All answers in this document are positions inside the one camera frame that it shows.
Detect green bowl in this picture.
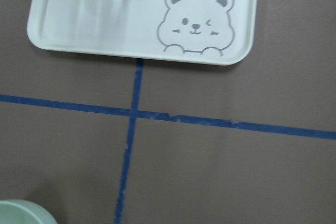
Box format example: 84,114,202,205
1,199,57,224

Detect cream bear tray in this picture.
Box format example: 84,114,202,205
27,0,257,66

